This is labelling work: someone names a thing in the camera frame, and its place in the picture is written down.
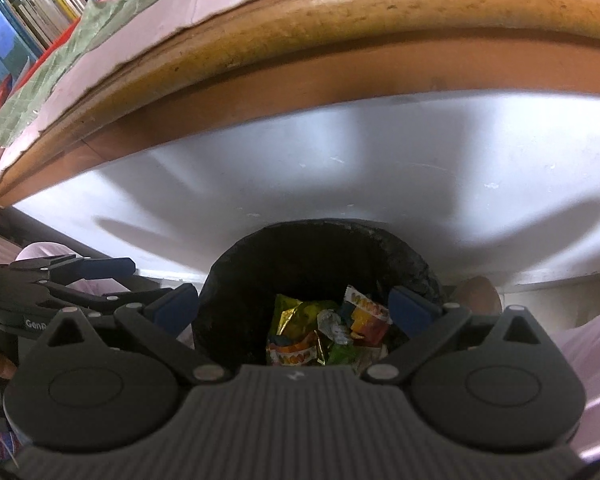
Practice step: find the blue picture book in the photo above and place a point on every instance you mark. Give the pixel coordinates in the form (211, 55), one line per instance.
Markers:
(18, 47)

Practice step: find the wooden table edge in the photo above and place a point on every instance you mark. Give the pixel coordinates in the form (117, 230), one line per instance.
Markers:
(533, 55)

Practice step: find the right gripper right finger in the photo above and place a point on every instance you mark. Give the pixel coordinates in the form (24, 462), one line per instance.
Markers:
(430, 329)

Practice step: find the row of leaning books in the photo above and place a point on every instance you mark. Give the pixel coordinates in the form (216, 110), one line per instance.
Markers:
(49, 19)

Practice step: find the black trash bin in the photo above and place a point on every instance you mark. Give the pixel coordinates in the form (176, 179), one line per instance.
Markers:
(310, 260)

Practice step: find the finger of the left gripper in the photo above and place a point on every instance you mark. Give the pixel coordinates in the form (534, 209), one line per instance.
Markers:
(114, 300)
(94, 269)

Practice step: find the gold wrapper in bin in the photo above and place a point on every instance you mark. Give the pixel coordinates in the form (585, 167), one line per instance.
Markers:
(293, 319)

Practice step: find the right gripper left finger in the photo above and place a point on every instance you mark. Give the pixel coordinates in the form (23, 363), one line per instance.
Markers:
(156, 326)

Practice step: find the orange snack wrapper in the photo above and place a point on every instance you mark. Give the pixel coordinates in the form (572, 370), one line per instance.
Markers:
(369, 320)

